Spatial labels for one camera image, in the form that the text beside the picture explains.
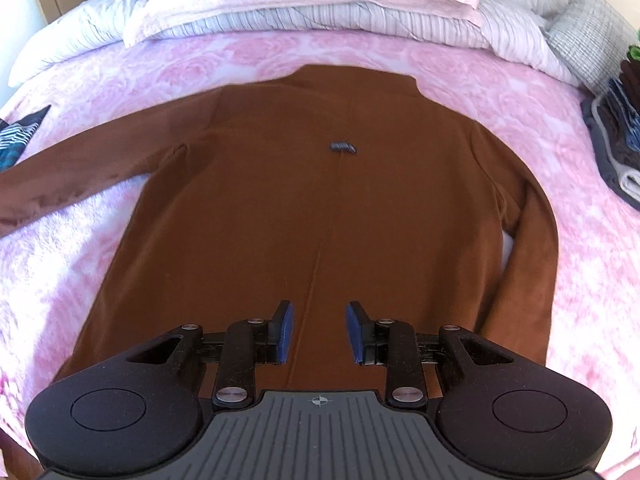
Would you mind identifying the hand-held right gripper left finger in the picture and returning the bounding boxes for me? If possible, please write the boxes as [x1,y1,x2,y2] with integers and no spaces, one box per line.
[126,300,295,408]

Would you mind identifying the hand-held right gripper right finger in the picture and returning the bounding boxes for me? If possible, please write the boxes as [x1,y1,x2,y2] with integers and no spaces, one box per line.
[346,300,517,407]

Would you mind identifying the brown coat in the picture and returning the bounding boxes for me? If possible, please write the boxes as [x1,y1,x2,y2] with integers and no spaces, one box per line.
[0,64,560,403]

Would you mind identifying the stack of folded clothes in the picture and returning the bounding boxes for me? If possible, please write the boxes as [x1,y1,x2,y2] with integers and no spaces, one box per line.
[580,45,640,207]

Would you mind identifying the pink rose-pattern blanket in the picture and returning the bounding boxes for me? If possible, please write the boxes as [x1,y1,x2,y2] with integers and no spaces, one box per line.
[0,25,640,480]

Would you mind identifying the grey striped quilt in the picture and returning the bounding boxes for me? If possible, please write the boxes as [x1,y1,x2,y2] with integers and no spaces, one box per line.
[125,2,583,86]

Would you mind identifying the dark striped cloth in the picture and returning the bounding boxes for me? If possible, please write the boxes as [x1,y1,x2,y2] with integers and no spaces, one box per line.
[0,104,53,174]

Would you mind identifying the pale blue quilt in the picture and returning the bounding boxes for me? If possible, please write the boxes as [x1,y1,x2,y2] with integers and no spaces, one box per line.
[7,0,132,89]

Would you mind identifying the grey checked pillow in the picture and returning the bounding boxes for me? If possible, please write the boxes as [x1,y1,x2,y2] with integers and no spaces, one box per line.
[546,0,639,97]

